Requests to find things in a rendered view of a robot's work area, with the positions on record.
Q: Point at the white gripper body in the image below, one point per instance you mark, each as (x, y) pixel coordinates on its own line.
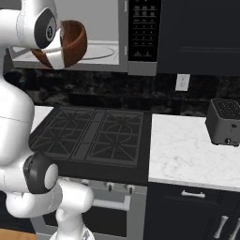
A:
(56, 59)

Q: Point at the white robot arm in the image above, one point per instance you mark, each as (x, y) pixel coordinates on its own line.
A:
(14, 125)

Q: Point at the brown bowl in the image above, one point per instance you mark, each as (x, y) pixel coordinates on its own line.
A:
(75, 40)

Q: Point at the glass microwave turntable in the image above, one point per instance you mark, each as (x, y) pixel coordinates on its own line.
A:
(100, 51)

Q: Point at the grey microwave oven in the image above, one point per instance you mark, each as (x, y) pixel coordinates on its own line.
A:
(142, 34)

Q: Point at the dark cupboard door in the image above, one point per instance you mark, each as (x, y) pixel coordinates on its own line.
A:
(178, 222)
(236, 215)

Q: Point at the black gas hob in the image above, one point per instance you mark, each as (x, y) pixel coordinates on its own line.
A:
(100, 137)

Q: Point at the steel oven knob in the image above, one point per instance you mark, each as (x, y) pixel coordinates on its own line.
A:
(130, 188)
(109, 186)

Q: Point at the dark drawer front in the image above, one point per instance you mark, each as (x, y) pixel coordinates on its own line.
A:
(168, 193)

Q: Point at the steel oven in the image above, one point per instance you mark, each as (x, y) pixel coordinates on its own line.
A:
(137, 215)

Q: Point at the dark grey toaster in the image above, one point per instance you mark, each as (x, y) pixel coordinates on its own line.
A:
(223, 125)

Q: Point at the white wall socket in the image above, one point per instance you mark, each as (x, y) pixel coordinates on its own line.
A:
(182, 82)

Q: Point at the dark wall cupboard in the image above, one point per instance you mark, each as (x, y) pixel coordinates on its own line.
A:
(200, 34)

